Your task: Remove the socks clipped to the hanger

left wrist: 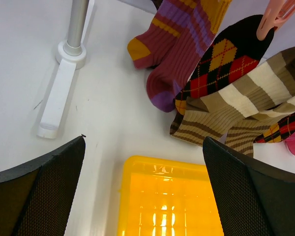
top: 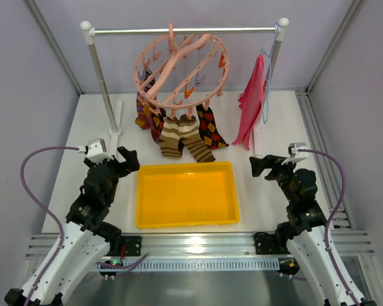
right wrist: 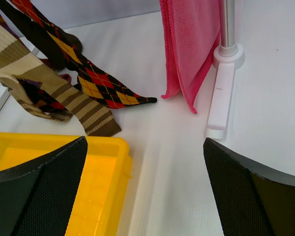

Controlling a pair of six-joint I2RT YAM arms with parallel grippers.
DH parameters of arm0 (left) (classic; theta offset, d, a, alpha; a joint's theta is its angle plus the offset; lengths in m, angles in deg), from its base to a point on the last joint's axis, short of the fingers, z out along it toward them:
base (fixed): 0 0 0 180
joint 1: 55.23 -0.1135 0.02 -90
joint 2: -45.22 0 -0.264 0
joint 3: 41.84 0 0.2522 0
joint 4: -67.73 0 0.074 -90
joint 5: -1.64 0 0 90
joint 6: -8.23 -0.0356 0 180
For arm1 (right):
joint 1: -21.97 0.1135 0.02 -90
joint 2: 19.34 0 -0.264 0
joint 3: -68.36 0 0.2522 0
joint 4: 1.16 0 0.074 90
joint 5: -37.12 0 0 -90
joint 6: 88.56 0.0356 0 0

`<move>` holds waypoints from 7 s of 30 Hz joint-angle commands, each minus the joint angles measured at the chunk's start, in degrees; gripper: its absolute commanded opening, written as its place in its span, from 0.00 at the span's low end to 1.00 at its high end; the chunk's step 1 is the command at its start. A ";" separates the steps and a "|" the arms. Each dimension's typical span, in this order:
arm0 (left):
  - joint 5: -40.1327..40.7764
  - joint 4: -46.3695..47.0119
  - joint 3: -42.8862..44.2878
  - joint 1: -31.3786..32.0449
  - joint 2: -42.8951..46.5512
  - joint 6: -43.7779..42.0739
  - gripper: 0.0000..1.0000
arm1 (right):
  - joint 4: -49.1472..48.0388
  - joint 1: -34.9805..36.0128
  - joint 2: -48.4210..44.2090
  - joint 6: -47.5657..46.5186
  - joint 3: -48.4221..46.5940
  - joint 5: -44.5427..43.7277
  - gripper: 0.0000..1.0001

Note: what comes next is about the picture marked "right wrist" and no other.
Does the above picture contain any pink towel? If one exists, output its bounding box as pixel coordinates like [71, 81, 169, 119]
[160, 0, 220, 114]

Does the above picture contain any yellow plastic bin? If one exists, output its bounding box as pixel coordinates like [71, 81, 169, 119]
[0, 132, 132, 236]

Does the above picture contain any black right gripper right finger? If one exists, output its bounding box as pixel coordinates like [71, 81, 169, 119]
[203, 138, 295, 236]

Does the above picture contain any purple yellow patterned sock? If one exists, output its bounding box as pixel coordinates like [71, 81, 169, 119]
[0, 14, 72, 88]

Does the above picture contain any dark brown sock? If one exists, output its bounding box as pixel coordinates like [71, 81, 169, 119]
[56, 27, 83, 72]

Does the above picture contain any red yellow argyle sock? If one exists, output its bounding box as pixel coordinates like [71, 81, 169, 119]
[0, 0, 157, 109]

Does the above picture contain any beige brown striped sock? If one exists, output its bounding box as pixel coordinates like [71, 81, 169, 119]
[0, 25, 121, 137]

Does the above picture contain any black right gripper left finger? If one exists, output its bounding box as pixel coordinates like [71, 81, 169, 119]
[0, 136, 88, 236]

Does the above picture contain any white metal drying rack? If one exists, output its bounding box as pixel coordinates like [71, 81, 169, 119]
[206, 0, 245, 140]

